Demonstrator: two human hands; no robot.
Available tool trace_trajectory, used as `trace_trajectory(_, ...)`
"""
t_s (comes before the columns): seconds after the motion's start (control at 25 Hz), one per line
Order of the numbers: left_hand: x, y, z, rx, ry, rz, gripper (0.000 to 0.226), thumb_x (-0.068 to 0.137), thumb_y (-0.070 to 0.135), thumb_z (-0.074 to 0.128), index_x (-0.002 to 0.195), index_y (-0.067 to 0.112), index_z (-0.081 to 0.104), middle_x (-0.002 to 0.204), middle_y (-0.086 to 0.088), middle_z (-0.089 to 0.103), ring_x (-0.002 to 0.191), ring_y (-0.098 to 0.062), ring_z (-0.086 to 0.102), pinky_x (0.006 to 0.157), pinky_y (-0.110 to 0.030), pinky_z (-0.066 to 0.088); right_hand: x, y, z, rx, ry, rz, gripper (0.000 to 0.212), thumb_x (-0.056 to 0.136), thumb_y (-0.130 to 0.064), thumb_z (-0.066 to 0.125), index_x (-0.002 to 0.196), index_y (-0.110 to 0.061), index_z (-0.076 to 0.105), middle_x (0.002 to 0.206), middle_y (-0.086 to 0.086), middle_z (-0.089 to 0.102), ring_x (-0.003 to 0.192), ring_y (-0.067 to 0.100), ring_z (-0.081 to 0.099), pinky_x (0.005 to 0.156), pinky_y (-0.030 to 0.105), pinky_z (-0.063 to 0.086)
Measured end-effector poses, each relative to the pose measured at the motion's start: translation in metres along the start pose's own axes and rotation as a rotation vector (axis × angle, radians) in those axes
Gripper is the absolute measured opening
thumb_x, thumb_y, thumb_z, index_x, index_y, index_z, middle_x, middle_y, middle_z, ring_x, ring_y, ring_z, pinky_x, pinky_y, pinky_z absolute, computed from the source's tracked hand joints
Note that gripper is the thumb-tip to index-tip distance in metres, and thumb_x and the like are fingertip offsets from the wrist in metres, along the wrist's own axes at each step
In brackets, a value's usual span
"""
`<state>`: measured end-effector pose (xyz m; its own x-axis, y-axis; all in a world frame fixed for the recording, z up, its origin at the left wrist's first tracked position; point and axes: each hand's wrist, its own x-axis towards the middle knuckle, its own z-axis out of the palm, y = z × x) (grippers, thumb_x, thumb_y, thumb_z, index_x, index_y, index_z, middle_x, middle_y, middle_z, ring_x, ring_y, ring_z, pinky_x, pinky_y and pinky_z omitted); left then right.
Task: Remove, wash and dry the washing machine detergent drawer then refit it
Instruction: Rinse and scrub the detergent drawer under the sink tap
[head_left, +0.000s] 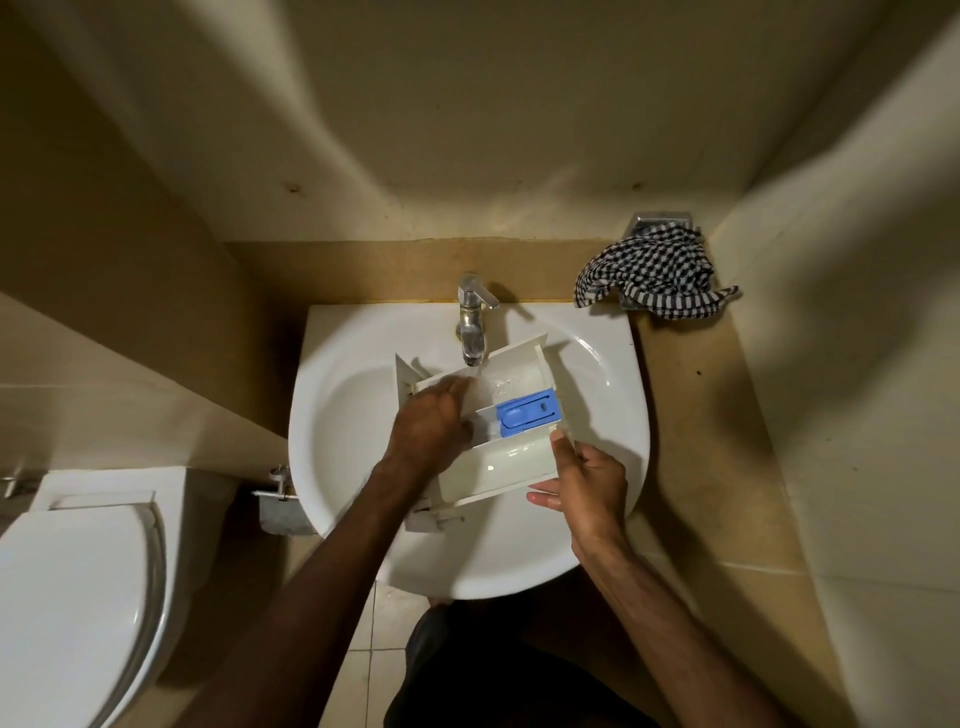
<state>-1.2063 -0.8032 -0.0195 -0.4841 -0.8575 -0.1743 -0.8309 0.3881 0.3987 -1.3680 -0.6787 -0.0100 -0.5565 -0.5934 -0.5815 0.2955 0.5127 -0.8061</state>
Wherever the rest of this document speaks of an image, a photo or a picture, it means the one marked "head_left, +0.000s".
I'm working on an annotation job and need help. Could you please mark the person's right hand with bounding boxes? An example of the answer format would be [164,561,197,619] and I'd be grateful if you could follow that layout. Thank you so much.
[527,428,630,565]

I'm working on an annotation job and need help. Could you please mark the person's left hand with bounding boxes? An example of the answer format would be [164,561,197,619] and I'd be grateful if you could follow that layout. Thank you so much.
[378,374,478,487]

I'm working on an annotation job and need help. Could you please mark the white detergent drawer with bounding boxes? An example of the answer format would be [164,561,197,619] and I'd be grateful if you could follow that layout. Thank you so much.
[395,333,576,534]

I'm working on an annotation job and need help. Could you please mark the black white checkered cloth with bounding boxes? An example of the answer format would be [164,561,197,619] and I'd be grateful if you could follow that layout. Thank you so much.
[573,223,742,322]

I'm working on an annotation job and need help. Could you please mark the person's right forearm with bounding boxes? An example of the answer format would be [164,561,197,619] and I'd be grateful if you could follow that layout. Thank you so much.
[573,543,796,728]

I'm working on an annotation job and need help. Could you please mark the person's left forearm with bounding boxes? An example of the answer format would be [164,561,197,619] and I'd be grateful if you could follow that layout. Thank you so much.
[176,461,421,728]

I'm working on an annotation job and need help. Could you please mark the person's dark shorts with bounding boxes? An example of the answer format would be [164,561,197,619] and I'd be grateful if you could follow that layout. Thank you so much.
[383,599,661,728]

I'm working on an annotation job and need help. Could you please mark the white ceramic sink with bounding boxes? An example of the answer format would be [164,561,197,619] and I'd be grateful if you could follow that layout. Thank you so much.
[288,302,651,601]

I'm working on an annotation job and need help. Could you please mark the chrome sink faucet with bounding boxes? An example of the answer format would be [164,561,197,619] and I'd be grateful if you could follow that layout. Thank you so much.
[455,272,501,367]

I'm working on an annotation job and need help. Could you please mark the chrome toilet paper holder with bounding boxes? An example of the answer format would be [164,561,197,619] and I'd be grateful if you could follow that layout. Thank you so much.
[251,464,318,538]

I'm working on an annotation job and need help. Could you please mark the chrome soap dish holder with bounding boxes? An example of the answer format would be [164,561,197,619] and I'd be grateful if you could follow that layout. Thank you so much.
[628,212,693,238]

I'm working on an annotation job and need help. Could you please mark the white toilet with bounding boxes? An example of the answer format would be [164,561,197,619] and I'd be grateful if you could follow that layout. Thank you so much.
[0,466,241,728]

